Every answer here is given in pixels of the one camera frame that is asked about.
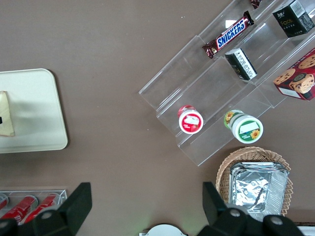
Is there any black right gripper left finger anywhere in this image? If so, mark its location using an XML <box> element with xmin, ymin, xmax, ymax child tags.
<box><xmin>57</xmin><ymin>181</ymin><xmax>93</xmax><ymax>232</ymax></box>

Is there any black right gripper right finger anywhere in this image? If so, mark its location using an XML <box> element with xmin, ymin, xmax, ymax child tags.
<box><xmin>202</xmin><ymin>181</ymin><xmax>232</xmax><ymax>226</ymax></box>

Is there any triangular sandwich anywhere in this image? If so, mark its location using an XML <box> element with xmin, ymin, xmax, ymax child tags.
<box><xmin>0</xmin><ymin>90</ymin><xmax>16</xmax><ymax>137</ymax></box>

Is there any light tan wicker basket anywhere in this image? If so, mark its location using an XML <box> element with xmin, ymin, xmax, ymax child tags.
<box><xmin>216</xmin><ymin>147</ymin><xmax>293</xmax><ymax>217</ymax></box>

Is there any cream rectangular tray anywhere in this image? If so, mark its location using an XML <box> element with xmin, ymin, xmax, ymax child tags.
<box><xmin>0</xmin><ymin>68</ymin><xmax>68</xmax><ymax>154</ymax></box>

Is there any clear acrylic bottle rack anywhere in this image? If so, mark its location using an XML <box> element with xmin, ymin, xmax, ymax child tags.
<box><xmin>0</xmin><ymin>188</ymin><xmax>67</xmax><ymax>223</ymax></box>

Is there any red cola bottle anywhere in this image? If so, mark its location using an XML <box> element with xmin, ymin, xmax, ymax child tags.
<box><xmin>24</xmin><ymin>193</ymin><xmax>60</xmax><ymax>223</ymax></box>
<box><xmin>0</xmin><ymin>195</ymin><xmax>37</xmax><ymax>220</ymax></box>
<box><xmin>0</xmin><ymin>193</ymin><xmax>9</xmax><ymax>210</ymax></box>

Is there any aluminium foil container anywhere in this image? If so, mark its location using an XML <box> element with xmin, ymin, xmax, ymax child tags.
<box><xmin>228</xmin><ymin>161</ymin><xmax>290</xmax><ymax>222</ymax></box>

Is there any green lidded yogurt cup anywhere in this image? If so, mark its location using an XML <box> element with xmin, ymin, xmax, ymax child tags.
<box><xmin>223</xmin><ymin>109</ymin><xmax>264</xmax><ymax>144</ymax></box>

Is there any red lidded yogurt cup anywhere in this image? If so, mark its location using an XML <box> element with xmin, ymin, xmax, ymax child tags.
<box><xmin>177</xmin><ymin>104</ymin><xmax>204</xmax><ymax>135</ymax></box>

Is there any white rectangular snack bin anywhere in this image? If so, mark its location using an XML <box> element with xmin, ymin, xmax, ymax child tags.
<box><xmin>295</xmin><ymin>222</ymin><xmax>315</xmax><ymax>236</ymax></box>

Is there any clear acrylic stepped shelf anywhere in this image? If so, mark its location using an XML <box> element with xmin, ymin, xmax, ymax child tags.
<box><xmin>138</xmin><ymin>0</ymin><xmax>315</xmax><ymax>167</ymax></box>

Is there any small black carton box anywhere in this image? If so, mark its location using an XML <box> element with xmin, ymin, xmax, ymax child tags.
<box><xmin>224</xmin><ymin>48</ymin><xmax>258</xmax><ymax>81</ymax></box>
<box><xmin>272</xmin><ymin>0</ymin><xmax>315</xmax><ymax>38</ymax></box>

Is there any red chocolate cookie box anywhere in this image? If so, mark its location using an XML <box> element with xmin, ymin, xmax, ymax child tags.
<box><xmin>273</xmin><ymin>48</ymin><xmax>315</xmax><ymax>101</ymax></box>

